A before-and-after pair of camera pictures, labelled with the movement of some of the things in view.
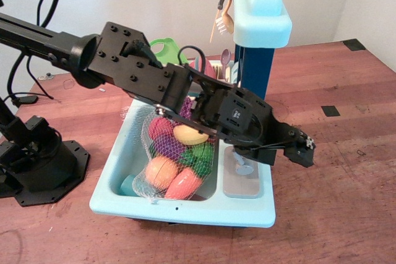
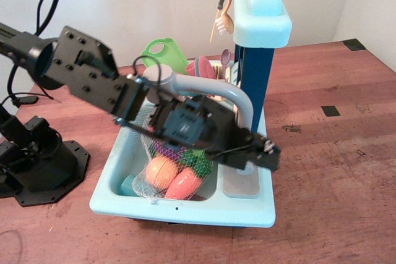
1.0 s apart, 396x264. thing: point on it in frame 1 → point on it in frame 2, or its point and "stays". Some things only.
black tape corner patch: (354, 44) stays
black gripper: (239, 116) → (205, 125)
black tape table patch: (330, 110) stays
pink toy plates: (209, 70) stays
